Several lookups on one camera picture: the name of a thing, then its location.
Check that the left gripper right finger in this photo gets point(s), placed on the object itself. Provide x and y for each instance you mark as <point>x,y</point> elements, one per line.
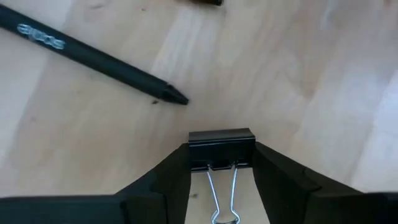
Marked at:
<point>289,193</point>

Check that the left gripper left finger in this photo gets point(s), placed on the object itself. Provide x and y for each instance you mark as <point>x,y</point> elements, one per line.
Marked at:
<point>161,193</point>

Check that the black binder clip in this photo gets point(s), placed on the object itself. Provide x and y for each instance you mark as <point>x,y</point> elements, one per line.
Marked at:
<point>220,149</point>

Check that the black pen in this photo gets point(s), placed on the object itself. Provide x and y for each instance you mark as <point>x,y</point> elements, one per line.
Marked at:
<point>208,2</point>
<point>102,63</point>

